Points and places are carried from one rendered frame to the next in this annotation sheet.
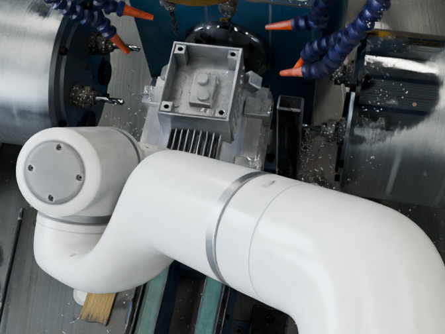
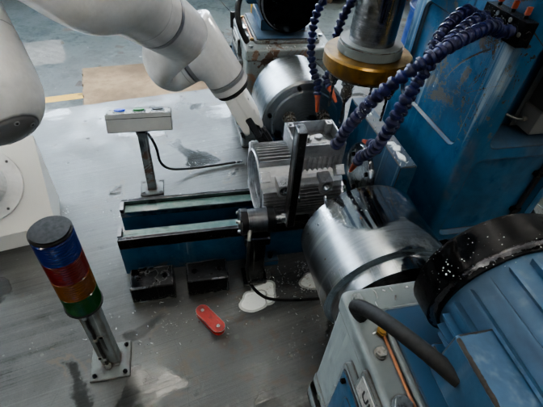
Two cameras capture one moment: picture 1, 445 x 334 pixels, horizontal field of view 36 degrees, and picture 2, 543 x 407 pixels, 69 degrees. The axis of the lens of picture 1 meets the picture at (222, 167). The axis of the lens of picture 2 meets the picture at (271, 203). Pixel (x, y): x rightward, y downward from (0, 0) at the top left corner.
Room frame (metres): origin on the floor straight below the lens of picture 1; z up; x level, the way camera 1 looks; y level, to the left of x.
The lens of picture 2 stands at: (0.01, -0.58, 1.65)
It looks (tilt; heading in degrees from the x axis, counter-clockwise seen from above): 43 degrees down; 55
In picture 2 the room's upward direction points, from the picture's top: 5 degrees clockwise
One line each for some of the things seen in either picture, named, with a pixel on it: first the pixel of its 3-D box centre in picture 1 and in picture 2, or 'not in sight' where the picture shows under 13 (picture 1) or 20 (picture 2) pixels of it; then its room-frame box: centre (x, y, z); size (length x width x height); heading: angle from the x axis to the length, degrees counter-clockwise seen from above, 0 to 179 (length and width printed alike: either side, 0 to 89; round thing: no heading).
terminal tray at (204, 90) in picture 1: (202, 93); (313, 144); (0.53, 0.01, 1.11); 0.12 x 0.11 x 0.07; 162
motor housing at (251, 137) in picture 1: (203, 148); (292, 177); (0.49, 0.02, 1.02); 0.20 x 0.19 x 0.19; 162
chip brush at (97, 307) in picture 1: (110, 266); not in sight; (0.40, 0.22, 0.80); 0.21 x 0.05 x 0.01; 158
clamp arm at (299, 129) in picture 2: (288, 154); (293, 180); (0.41, -0.09, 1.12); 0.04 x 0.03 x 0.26; 161
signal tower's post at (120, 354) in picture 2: not in sight; (86, 308); (-0.04, -0.11, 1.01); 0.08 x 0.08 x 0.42; 71
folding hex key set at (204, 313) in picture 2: not in sight; (210, 320); (0.19, -0.13, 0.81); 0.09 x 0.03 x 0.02; 105
